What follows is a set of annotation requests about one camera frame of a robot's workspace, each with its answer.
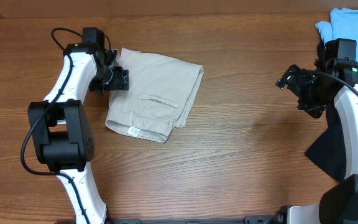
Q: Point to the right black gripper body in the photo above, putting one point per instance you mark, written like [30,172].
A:
[313,95]

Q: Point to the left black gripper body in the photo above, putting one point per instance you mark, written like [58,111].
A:
[111,78]

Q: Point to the beige khaki shorts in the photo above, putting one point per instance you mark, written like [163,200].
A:
[161,93]

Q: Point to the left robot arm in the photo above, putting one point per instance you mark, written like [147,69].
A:
[59,128]

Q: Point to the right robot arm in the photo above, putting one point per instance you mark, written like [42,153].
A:
[339,204]

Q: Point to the black garment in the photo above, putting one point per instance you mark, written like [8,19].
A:
[328,151]

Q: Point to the light blue shirt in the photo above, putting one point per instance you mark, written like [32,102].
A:
[343,24]

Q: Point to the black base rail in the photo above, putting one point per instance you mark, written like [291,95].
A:
[257,219]

